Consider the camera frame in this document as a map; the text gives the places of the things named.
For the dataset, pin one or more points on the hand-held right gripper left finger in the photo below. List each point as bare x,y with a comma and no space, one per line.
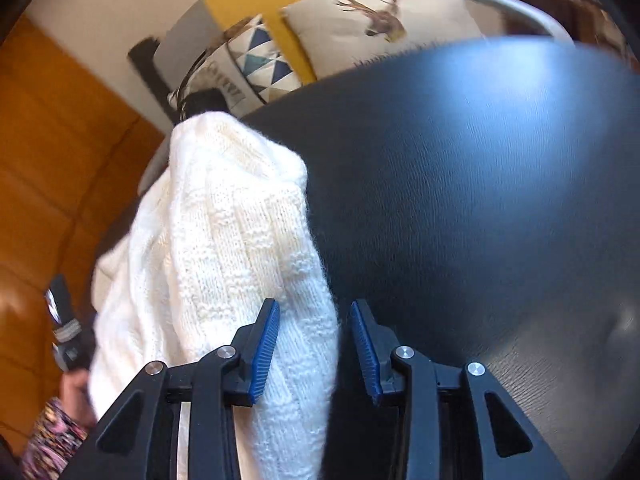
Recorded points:
264,355

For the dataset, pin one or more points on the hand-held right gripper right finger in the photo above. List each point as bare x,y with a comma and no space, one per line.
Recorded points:
364,355

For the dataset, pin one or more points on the white knit sweater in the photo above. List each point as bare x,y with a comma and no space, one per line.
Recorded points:
225,240

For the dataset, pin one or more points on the person's left hand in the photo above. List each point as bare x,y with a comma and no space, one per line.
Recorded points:
76,392

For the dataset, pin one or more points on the orange wooden wardrobe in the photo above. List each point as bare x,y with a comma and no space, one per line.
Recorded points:
55,150

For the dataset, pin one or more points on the triangle pattern pillow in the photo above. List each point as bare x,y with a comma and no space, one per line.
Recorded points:
260,60

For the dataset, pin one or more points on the deer print pillow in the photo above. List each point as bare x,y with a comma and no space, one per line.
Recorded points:
425,25

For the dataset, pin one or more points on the grey metal sofa armrest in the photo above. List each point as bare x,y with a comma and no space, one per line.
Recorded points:
520,10

